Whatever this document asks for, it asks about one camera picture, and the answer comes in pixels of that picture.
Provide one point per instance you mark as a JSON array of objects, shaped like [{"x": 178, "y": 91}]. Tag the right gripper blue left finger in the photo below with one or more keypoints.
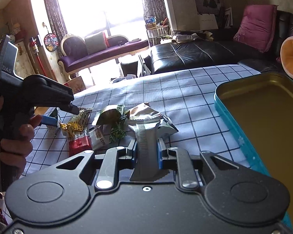
[{"x": 131, "y": 151}]

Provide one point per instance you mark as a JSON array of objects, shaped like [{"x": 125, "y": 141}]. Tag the grey cushion on chaise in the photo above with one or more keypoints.
[{"x": 96, "y": 43}]

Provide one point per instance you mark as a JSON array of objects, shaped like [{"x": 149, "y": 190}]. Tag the black white picture poster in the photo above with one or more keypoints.
[{"x": 207, "y": 11}]

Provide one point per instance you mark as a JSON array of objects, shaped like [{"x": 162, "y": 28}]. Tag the magenta cushion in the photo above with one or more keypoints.
[{"x": 257, "y": 27}]

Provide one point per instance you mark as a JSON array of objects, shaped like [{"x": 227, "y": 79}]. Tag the teal metal tin box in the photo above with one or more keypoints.
[{"x": 258, "y": 111}]

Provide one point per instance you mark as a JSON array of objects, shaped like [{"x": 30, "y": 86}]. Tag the silver grey snack packet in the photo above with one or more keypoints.
[{"x": 149, "y": 125}]

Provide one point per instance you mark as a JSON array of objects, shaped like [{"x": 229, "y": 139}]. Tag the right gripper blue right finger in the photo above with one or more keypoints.
[{"x": 162, "y": 152}]

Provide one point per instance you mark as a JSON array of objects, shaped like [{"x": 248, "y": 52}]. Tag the hawthorn strip snack packet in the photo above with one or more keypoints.
[{"x": 99, "y": 141}]

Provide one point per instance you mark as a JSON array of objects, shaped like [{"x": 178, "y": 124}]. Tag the black leather sofa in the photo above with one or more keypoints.
[{"x": 223, "y": 50}]

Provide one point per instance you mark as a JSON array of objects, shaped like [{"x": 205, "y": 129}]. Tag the person's left hand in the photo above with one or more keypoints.
[{"x": 14, "y": 152}]

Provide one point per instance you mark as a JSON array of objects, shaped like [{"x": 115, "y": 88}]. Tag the blue checked tablecloth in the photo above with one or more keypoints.
[{"x": 186, "y": 97}]

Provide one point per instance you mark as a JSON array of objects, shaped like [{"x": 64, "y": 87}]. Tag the pink tree gift bag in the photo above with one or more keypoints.
[{"x": 76, "y": 84}]

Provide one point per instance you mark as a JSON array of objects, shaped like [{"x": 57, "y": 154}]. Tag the green leaf snack packet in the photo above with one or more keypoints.
[{"x": 114, "y": 116}]

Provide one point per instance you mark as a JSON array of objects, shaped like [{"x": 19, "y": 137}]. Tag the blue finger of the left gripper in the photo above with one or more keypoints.
[{"x": 49, "y": 121}]

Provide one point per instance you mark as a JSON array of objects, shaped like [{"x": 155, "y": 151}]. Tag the gold red snack packet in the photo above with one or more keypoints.
[{"x": 76, "y": 132}]

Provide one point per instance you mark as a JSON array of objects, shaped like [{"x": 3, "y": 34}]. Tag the red stick vacuum cleaner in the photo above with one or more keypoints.
[{"x": 35, "y": 43}]

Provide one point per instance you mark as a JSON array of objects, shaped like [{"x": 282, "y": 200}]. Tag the purple chaise lounge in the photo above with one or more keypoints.
[{"x": 80, "y": 53}]

